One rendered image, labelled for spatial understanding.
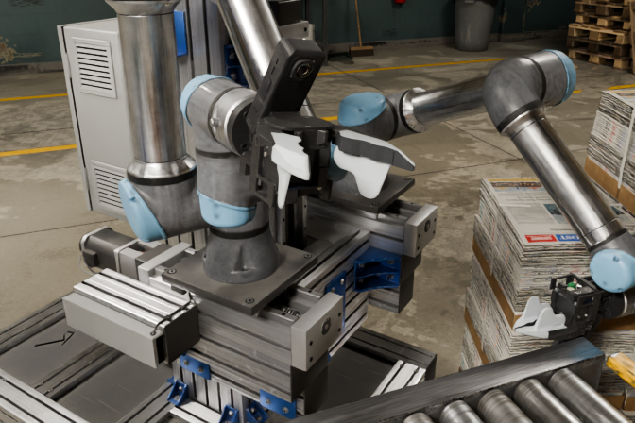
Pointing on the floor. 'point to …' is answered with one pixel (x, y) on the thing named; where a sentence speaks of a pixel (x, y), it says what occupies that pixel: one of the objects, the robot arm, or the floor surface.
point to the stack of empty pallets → (607, 40)
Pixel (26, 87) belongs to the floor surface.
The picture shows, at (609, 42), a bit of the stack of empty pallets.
